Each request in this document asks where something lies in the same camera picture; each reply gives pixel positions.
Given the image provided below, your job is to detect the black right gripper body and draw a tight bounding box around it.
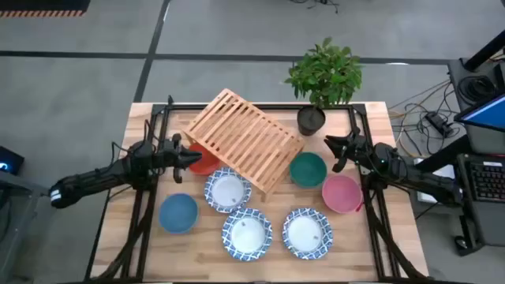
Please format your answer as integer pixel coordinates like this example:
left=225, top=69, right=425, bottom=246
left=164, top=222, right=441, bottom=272
left=333, top=126, right=372, bottom=174

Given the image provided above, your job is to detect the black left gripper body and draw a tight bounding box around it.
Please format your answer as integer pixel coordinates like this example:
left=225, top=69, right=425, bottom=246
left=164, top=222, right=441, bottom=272
left=155, top=133, right=185, bottom=185

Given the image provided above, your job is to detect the red plastic bowl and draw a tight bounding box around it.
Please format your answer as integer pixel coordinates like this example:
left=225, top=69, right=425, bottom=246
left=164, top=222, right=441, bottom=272
left=188, top=143, right=222, bottom=177

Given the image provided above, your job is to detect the green plastic bowl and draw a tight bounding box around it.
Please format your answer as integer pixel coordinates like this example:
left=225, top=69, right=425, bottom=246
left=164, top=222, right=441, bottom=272
left=289, top=151, right=328, bottom=189

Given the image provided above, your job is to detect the pink plastic bowl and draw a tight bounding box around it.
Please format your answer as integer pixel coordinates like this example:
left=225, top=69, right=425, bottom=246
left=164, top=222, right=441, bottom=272
left=321, top=174, right=364, bottom=215

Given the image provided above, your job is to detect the blue patterned paper bowl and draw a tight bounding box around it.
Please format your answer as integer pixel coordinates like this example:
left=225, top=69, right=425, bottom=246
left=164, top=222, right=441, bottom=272
left=282, top=207, right=335, bottom=261
left=204, top=166, right=253, bottom=215
left=221, top=207, right=274, bottom=263

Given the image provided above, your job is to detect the slatted wooden shelf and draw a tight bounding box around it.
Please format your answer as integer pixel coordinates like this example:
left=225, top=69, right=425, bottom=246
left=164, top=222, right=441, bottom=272
left=182, top=88, right=305, bottom=202

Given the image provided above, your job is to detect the blue plastic bowl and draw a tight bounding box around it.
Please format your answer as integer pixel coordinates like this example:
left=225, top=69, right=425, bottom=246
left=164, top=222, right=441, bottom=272
left=158, top=192, right=200, bottom=235

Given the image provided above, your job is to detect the potted green plant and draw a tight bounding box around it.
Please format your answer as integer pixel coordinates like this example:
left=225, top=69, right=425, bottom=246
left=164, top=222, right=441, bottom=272
left=283, top=36, right=364, bottom=137

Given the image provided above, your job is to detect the black power adapter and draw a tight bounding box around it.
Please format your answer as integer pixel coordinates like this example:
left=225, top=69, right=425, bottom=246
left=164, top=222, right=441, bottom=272
left=425, top=111, right=455, bottom=138

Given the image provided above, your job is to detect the white paper sheet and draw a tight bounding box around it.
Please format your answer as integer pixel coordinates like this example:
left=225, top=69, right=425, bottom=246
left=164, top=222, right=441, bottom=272
left=412, top=157, right=458, bottom=204

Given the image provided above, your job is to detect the blue lit monitor screen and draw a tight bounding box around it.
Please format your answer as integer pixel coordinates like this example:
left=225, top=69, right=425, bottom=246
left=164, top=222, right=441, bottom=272
left=453, top=92, right=505, bottom=133

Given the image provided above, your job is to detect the black keyboard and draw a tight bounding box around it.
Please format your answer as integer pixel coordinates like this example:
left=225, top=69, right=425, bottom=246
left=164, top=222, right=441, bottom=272
left=467, top=159, right=505, bottom=202

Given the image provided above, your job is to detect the grey workstation cart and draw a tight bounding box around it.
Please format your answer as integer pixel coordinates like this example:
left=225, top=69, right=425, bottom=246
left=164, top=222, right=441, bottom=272
left=447, top=57, right=505, bottom=253

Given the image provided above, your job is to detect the black device with blue light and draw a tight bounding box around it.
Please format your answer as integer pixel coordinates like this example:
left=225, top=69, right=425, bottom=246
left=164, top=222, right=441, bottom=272
left=0, top=145, right=25, bottom=176

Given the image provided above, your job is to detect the black metal pole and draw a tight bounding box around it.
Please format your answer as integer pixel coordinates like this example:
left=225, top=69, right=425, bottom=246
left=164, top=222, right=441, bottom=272
left=463, top=29, right=505, bottom=72

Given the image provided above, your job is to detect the grey side table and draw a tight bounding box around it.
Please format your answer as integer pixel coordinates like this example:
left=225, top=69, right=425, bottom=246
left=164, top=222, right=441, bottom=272
left=0, top=169, right=64, bottom=284

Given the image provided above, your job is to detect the black orange striped mat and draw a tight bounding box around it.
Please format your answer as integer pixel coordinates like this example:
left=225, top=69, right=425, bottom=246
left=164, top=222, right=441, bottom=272
left=0, top=0, right=92, bottom=18

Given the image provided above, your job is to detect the black floor cable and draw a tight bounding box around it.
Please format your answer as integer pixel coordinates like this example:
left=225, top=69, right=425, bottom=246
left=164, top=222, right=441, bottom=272
left=290, top=0, right=341, bottom=14
left=394, top=80, right=466, bottom=159

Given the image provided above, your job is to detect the yellow floor cable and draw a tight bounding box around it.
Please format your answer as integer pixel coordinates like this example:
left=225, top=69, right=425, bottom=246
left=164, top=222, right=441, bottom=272
left=388, top=80, right=451, bottom=119

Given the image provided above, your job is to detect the black metal table frame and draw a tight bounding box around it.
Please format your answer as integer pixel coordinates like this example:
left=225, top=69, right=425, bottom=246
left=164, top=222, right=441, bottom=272
left=84, top=94, right=421, bottom=283

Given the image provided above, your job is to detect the coiled black cable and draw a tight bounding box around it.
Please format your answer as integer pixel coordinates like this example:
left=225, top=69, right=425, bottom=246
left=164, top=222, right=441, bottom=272
left=457, top=74, right=497, bottom=104

